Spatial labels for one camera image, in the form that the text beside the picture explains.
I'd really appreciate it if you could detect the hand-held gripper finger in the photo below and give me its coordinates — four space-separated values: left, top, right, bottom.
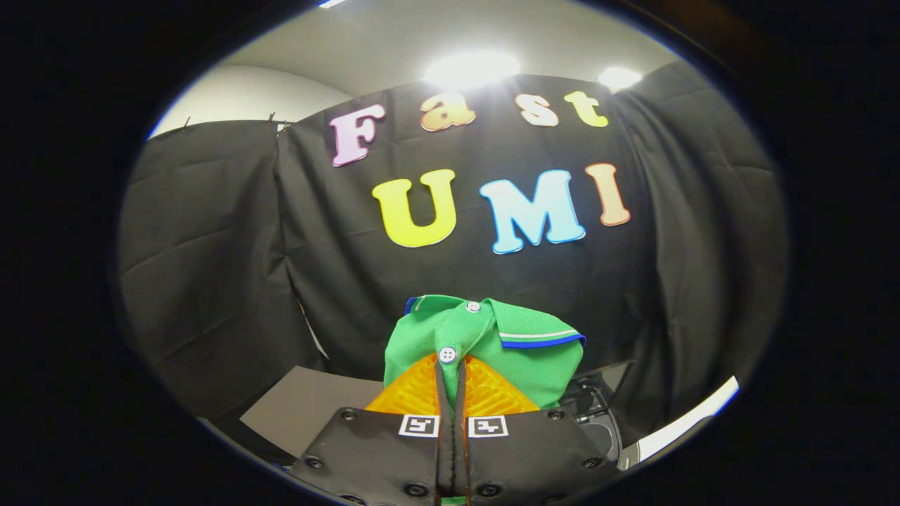
288 351 455 506
454 355 621 506

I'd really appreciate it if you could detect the green polo shirt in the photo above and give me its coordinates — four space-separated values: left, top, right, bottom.
383 294 587 411

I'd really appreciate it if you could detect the grey washing machine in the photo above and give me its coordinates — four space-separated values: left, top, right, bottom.
559 360 635 466

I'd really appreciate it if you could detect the grey cabinet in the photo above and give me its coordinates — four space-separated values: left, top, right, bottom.
239 365 386 462

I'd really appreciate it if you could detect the white flat panel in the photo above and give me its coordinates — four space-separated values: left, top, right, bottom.
617 376 741 471

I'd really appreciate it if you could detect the black backdrop cloth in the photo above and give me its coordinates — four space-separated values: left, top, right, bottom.
118 60 788 450

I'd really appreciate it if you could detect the small ceiling light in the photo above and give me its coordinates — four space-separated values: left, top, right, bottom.
598 66 645 93

